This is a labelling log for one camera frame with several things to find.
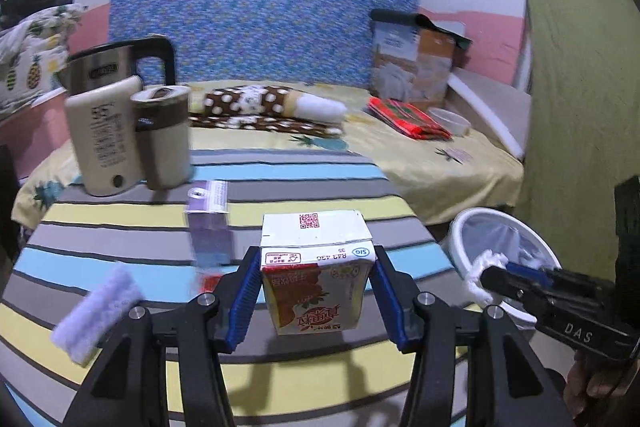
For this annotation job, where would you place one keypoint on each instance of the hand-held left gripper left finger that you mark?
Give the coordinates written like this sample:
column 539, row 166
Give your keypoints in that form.
column 242, row 302

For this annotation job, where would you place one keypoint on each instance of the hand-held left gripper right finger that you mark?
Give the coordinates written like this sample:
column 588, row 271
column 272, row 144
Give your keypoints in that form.
column 390, row 302

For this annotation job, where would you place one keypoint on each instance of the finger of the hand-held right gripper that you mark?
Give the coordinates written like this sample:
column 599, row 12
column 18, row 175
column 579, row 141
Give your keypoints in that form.
column 530, row 274
column 505, row 282

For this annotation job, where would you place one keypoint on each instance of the clear plastic bin liner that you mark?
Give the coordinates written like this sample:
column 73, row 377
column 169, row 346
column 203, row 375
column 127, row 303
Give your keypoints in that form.
column 500, row 232

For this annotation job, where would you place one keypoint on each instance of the white round trash bin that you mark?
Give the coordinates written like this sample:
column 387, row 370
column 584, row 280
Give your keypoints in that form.
column 457, row 234

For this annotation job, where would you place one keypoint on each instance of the red drink carton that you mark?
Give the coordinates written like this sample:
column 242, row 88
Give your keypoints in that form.
column 315, row 287

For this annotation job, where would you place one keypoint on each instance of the purple drink carton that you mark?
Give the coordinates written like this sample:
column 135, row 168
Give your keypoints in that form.
column 210, row 232

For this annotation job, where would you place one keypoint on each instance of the person's right hand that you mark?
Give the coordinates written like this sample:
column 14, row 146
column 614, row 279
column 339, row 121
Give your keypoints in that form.
column 595, row 382

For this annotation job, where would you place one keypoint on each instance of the striped tablecloth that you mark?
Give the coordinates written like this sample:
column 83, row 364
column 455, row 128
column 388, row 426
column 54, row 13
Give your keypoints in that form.
column 125, row 227

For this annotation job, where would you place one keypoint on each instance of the yellow bedsheet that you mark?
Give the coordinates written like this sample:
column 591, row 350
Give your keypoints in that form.
column 425, row 167

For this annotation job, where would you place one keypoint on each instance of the white plastic bowl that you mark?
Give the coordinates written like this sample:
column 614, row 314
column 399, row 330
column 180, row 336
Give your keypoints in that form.
column 450, row 122

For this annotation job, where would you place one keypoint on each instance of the white board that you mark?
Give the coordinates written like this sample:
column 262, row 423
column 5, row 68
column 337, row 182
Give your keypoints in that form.
column 490, row 107

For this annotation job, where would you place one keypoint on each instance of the beige brown thermal cup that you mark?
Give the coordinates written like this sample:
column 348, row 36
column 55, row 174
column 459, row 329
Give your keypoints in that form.
column 165, row 142

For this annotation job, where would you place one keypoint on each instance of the red plaid cloth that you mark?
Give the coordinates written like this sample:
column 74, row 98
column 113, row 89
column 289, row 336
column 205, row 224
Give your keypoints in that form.
column 405, row 117

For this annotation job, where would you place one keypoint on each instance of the brown polka dot blanket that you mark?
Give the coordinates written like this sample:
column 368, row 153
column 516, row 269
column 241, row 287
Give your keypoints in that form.
column 240, row 104

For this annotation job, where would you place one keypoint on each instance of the green curtain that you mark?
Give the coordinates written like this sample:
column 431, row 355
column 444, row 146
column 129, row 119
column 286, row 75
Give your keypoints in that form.
column 575, row 82

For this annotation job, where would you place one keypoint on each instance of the white thermos bottle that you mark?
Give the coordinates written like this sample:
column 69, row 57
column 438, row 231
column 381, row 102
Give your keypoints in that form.
column 105, row 142

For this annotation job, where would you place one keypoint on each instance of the bedding package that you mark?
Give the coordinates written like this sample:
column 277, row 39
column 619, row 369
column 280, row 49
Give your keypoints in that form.
column 410, row 62

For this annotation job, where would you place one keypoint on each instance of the stainless steel kettle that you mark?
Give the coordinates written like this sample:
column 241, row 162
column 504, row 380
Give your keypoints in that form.
column 100, row 67

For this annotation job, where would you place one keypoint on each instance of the pink cabinet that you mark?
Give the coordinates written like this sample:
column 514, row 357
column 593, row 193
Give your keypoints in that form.
column 25, row 132

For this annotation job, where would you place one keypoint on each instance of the blue patterned headboard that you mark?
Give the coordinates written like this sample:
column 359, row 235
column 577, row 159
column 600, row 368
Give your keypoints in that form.
column 260, row 17

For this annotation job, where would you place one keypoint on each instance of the pineapple print cloth pile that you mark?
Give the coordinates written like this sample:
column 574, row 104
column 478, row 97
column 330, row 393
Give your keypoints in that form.
column 30, row 57

